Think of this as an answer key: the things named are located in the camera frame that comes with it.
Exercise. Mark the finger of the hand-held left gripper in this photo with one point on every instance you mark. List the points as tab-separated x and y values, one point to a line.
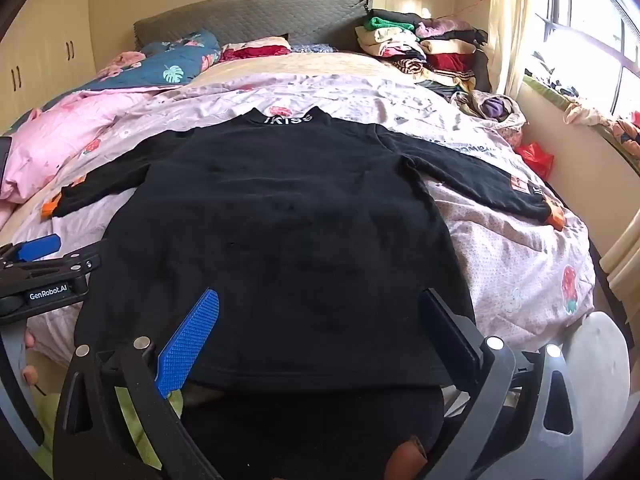
40	248
85	260

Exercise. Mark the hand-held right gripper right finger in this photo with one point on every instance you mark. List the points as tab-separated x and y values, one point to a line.
445	335

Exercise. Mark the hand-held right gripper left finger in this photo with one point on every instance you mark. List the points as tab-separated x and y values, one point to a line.
190	340

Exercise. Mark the black sweater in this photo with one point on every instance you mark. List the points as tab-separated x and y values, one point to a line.
280	240

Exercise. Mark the heap of loose clothes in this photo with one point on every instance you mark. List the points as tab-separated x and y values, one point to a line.
590	112

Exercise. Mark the pile of folded clothes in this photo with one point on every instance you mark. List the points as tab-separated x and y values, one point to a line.
430	45

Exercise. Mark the person's left hand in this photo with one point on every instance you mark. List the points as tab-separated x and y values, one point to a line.
31	375

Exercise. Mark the person's right hand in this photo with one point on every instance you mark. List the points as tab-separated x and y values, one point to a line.
407	455

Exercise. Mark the lilac strawberry print quilt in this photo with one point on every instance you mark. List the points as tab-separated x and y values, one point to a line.
500	260

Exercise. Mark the green cloth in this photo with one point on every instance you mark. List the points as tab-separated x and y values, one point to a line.
131	425

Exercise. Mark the pink quilt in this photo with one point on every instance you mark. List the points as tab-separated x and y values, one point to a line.
50	130

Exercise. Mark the person's black trousers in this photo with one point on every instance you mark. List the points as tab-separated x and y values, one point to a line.
300	435

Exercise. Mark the white round stool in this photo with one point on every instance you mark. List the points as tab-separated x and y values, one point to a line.
600	360

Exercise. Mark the red plastic bag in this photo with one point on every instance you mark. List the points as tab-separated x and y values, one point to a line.
535	160

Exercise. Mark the cream wardrobe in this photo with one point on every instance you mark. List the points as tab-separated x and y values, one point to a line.
50	45

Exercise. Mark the blue floral quilt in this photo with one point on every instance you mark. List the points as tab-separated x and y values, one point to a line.
150	65

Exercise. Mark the floral laundry basket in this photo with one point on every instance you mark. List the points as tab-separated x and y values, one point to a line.
510	120

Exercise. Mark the purple garment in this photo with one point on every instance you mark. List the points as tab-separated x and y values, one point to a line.
492	107

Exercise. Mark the green window seat mat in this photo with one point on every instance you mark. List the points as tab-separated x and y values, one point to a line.
542	91

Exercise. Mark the red patterned cloth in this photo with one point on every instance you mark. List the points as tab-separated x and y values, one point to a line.
260	51

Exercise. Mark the beige blanket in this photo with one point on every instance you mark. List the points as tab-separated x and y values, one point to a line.
310	65

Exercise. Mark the grey quilted headboard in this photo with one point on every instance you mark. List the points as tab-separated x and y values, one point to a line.
260	15

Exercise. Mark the blue patterned pillow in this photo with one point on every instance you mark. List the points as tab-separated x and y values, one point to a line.
312	48

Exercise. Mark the window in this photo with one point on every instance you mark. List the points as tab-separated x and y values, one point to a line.
590	10

